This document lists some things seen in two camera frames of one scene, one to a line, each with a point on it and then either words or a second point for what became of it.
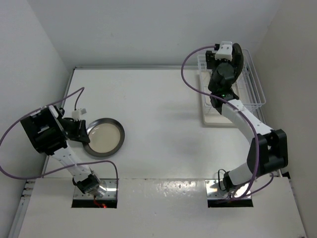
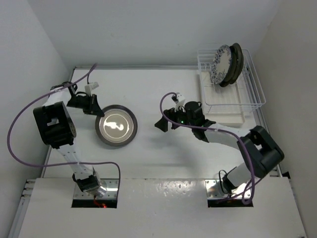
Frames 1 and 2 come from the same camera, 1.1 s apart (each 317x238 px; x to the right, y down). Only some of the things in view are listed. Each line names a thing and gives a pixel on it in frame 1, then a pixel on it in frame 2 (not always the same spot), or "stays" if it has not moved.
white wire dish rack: x=247 y=85 stays
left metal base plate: x=107 y=190 stays
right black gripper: x=211 y=60 → x=171 y=115
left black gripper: x=80 y=133 → x=93 y=107
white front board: x=163 y=208 stays
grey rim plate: x=106 y=136 → x=118 y=127
